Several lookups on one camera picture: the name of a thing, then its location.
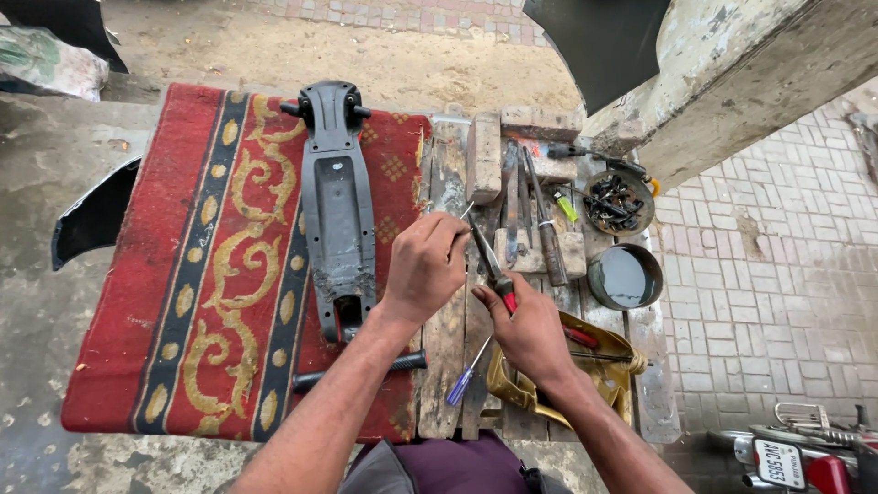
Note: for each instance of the green lighter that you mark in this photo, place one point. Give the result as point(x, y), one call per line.
point(566, 206)

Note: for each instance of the narrow metal file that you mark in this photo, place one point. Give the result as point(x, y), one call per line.
point(525, 199)

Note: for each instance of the black curved fender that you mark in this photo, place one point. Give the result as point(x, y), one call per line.
point(96, 213)

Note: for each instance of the gold plastic motorcycle cover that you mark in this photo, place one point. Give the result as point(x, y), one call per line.
point(603, 384)

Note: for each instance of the pale stone block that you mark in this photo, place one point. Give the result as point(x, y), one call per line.
point(573, 254)

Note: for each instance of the person's right hand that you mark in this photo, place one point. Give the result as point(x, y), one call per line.
point(531, 336)

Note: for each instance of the person's left fingers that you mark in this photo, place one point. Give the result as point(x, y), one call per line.
point(446, 225)

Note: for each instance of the large black plastic panel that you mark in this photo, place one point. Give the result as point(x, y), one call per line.
point(597, 48)

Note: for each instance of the long reddish brick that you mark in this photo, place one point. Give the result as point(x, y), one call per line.
point(542, 123)

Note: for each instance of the red patterned rug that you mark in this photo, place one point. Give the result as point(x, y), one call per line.
point(206, 274)

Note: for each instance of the person's left hand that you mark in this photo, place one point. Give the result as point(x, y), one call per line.
point(422, 271)

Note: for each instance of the upright pale brick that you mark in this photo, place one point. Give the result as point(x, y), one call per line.
point(483, 158)

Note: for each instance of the black plastic motorcycle panel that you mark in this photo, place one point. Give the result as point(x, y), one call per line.
point(337, 213)

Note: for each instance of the red motorcycle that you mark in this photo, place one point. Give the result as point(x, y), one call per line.
point(802, 456)

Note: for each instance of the person's purple clothing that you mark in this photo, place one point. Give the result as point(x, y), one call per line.
point(459, 466)

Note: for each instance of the pile of black screws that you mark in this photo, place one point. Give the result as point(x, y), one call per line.
point(616, 204)

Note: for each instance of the black plastic sheet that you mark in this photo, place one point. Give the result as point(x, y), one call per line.
point(68, 24)

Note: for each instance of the flat metal file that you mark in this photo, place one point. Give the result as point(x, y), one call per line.
point(511, 206)

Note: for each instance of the metal bowl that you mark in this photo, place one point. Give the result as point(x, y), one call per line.
point(648, 206)

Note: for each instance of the white printed sack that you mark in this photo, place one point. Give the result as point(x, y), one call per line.
point(48, 65)

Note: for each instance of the round tin of dark liquid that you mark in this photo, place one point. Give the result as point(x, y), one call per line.
point(625, 276)

